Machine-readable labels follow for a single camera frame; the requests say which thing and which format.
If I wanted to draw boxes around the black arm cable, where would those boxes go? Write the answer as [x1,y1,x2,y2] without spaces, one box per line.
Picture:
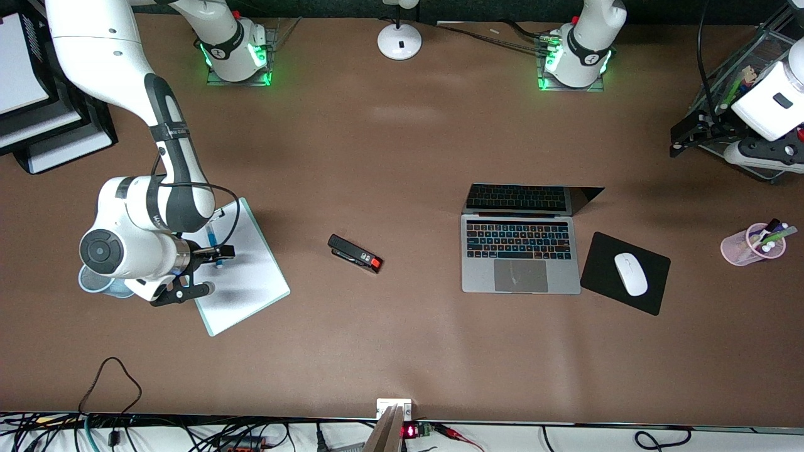
[695,0,720,120]
[153,148,242,252]

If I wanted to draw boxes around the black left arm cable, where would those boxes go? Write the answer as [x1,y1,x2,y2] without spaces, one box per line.
[695,0,720,120]

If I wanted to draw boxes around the tangled black cable bundle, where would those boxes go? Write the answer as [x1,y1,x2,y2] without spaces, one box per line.
[0,413,365,452]

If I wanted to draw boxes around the red wire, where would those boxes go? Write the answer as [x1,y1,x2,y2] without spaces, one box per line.
[433,424,486,452]

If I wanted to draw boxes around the grey camera post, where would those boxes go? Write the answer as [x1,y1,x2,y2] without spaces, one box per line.
[363,405,406,452]

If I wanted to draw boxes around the black mouse pad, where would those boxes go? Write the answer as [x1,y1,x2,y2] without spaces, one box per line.
[580,232,671,316]

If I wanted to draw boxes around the pink mesh pen cup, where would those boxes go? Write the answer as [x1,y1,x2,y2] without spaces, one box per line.
[720,223,787,267]

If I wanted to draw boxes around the blue mesh pen cup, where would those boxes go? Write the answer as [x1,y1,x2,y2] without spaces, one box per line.
[79,264,136,299]

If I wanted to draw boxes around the silver wire mesh desk tray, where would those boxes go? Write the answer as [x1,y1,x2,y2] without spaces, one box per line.
[688,22,804,184]

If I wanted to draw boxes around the black stacked letter trays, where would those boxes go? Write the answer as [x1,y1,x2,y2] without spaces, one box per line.
[0,0,119,175]

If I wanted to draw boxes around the white computer mouse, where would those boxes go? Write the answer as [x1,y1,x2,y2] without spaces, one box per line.
[614,252,648,297]

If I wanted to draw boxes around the white paper sheet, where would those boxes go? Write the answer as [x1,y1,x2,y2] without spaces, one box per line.
[0,14,51,116]

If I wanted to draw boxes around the white clipboard with teal edge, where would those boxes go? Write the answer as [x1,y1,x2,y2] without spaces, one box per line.
[182,197,291,337]

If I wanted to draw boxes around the light blue marker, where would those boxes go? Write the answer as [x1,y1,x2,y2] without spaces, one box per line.
[207,226,224,269]

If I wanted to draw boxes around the black cables to arm base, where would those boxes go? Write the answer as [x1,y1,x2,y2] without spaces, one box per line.
[433,20,555,56]

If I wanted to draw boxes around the green marker in pink cup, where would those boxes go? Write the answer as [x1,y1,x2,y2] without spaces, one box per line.
[761,226,798,247]

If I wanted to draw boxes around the black stapler with red end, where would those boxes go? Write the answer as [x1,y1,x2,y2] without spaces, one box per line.
[327,234,383,274]

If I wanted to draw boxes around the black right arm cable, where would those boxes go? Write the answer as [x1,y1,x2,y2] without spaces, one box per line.
[153,148,242,252]

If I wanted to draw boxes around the silver laptop computer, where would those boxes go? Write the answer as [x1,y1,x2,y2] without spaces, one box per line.
[461,183,606,295]

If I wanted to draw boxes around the black looped cable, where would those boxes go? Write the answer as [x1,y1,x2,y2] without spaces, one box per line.
[77,357,143,448]

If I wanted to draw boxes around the black coiled cable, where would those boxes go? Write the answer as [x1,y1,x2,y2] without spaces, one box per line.
[633,427,693,450]

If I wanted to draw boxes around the white round lamp base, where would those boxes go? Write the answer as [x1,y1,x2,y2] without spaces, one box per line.
[377,0,423,61]

